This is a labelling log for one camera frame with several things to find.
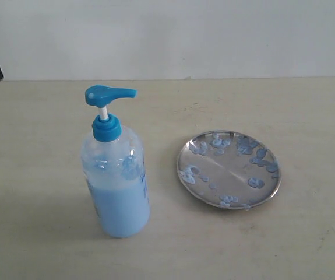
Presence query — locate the blue pump lotion bottle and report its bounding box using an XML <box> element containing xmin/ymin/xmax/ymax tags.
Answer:
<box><xmin>80</xmin><ymin>85</ymin><xmax>150</xmax><ymax>238</ymax></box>

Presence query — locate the round stainless steel plate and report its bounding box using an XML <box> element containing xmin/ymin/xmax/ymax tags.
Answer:
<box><xmin>176</xmin><ymin>130</ymin><xmax>281</xmax><ymax>210</ymax></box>

